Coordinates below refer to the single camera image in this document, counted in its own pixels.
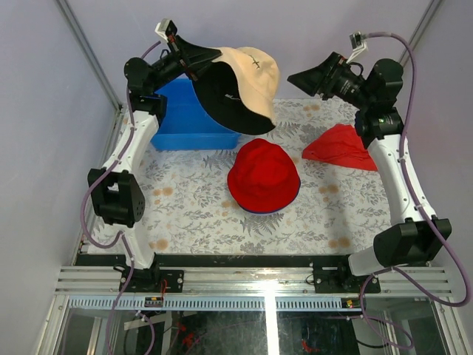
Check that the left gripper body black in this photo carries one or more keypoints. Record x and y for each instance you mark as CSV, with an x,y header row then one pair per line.
x,y
171,63

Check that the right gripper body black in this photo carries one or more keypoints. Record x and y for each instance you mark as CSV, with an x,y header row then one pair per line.
x,y
344,85

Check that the beige black hat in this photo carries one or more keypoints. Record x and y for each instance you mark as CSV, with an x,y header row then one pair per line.
x,y
238,89

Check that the blue plastic bin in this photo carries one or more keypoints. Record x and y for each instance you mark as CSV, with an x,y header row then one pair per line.
x,y
186,125

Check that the red cap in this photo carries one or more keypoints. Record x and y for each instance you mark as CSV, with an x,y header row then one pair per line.
x,y
261,168

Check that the navy blue hat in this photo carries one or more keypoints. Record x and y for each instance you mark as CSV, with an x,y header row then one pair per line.
x,y
271,204

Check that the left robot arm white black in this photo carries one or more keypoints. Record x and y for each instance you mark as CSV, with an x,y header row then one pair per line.
x,y
114,192

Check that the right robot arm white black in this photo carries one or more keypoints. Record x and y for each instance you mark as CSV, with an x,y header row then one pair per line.
x,y
416,233

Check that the red cloth hat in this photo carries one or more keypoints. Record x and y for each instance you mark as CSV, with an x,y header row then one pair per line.
x,y
340,146

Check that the floral table mat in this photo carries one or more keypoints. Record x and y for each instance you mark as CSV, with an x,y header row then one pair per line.
x,y
189,209

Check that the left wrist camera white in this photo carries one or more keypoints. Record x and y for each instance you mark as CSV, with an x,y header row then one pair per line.
x,y
166,29

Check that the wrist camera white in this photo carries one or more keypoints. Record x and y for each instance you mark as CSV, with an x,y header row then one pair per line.
x,y
166,29
358,43

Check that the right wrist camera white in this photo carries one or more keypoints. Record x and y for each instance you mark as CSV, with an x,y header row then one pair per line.
x,y
358,43

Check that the right aluminium frame post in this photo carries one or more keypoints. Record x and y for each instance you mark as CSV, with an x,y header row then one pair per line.
x,y
411,45

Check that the aluminium frame post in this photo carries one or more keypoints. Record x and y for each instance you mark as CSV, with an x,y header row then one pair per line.
x,y
80,36
411,45

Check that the left aluminium frame post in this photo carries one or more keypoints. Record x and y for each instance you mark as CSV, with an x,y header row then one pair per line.
x,y
80,36

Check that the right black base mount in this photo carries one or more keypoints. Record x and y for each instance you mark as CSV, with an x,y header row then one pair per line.
x,y
332,275

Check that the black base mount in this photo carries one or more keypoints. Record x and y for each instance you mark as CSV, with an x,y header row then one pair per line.
x,y
332,275
152,280

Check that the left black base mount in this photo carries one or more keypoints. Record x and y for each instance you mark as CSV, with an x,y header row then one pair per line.
x,y
152,280

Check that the aluminium front rail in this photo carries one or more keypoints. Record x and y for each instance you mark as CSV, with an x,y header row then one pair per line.
x,y
96,280

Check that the blue white cable duct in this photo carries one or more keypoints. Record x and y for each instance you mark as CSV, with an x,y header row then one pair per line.
x,y
215,303

